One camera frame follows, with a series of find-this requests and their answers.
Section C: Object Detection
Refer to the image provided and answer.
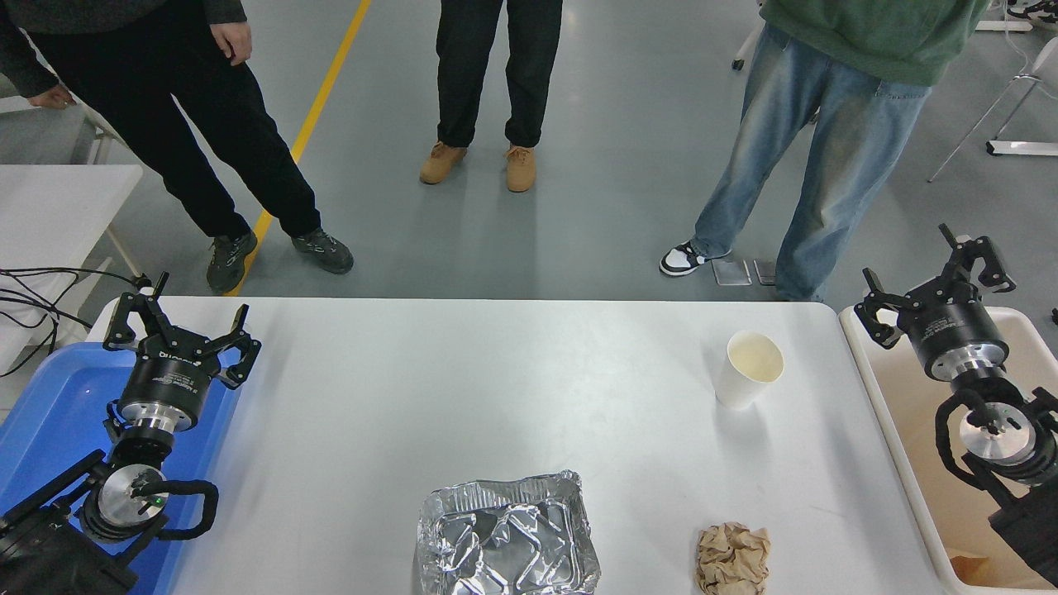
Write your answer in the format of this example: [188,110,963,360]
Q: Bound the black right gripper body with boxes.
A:
[903,279,1006,364]

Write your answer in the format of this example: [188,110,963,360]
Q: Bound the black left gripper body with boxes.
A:
[122,347,219,414]

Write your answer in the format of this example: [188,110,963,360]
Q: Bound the white paper cup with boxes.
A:
[714,331,785,411]

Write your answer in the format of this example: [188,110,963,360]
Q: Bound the foil tray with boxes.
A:
[416,470,602,595]

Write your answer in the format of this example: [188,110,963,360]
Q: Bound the person's right hand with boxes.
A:
[29,83,77,110]

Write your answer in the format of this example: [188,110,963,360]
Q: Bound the person's left hand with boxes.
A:
[209,21,253,67]

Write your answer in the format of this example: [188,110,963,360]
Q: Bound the large pale plastic bin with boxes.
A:
[839,304,1058,595]

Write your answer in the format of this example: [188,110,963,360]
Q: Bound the blue plastic tray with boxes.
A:
[0,341,243,595]

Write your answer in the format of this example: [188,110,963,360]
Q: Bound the white side table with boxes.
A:
[0,164,145,373]

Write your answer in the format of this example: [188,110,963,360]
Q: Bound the person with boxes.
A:
[659,0,993,302]
[0,0,355,296]
[419,0,564,193]

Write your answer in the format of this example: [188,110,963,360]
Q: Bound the grey wheeled office chair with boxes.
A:
[0,93,125,166]

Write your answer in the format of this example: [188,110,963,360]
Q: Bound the white wheeled chair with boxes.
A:
[731,17,765,72]

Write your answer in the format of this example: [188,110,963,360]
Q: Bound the crumpled tan paper ball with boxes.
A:
[695,521,772,595]

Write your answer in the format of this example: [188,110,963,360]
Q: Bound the black cable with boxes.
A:
[0,289,93,330]
[0,266,154,290]
[0,318,60,378]

